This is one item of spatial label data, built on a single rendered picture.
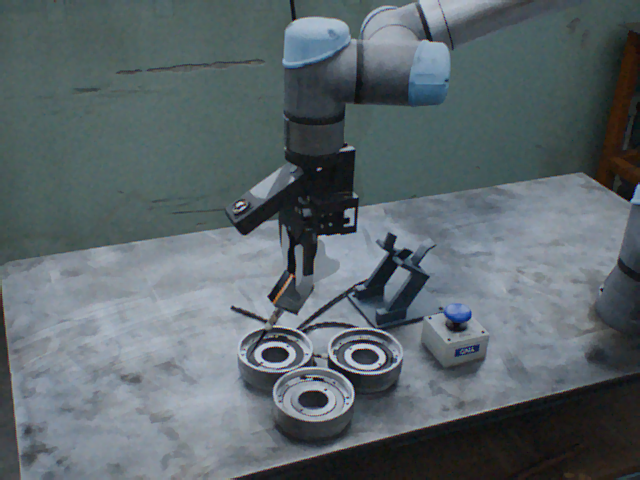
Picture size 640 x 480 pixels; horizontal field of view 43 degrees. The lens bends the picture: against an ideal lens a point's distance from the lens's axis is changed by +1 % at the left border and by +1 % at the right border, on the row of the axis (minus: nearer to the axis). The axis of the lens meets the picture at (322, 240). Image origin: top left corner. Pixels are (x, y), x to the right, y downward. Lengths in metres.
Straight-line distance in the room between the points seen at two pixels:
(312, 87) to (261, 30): 1.70
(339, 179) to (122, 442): 0.43
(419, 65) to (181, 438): 0.54
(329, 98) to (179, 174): 1.80
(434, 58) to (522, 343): 0.50
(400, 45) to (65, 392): 0.63
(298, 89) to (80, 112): 1.69
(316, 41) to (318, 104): 0.07
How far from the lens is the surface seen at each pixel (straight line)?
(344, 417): 1.05
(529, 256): 1.50
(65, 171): 2.66
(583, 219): 1.66
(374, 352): 1.16
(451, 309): 1.18
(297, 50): 0.94
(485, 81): 3.08
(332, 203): 1.02
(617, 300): 1.34
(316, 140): 0.97
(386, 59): 0.95
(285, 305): 1.10
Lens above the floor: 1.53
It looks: 30 degrees down
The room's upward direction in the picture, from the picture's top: 2 degrees clockwise
